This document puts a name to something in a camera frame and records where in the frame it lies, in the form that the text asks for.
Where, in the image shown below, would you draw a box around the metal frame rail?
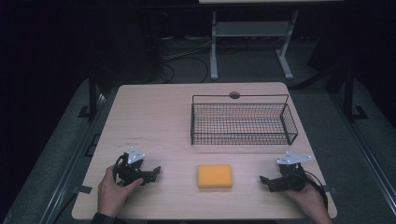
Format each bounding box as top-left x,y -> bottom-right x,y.
331,92 -> 396,208
38,92 -> 108,224

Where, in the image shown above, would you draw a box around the grey floor cable bundle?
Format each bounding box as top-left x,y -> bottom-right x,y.
162,36 -> 213,62

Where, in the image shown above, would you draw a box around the person's right hand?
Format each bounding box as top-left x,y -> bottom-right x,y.
282,173 -> 329,220

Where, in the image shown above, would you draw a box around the white metal stand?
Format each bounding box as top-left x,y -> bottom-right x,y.
209,8 -> 301,81

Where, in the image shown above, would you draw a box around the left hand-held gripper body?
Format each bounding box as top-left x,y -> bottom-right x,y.
115,147 -> 148,187

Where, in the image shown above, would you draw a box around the yellow sponge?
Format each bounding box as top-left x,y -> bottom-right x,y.
196,163 -> 233,189

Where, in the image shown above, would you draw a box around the person's left hand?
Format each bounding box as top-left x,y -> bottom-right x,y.
97,165 -> 145,217

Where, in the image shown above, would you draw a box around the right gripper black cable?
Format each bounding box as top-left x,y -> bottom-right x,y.
303,170 -> 330,211

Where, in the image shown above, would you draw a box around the black wire basket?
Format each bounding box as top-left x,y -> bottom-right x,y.
190,93 -> 300,147

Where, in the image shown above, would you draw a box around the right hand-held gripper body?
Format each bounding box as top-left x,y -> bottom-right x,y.
275,151 -> 312,192

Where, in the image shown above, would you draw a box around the black floor cable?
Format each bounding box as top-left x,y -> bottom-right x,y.
157,55 -> 210,84

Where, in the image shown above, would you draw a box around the black upright stand post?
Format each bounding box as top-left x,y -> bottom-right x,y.
342,64 -> 369,122
78,66 -> 101,119

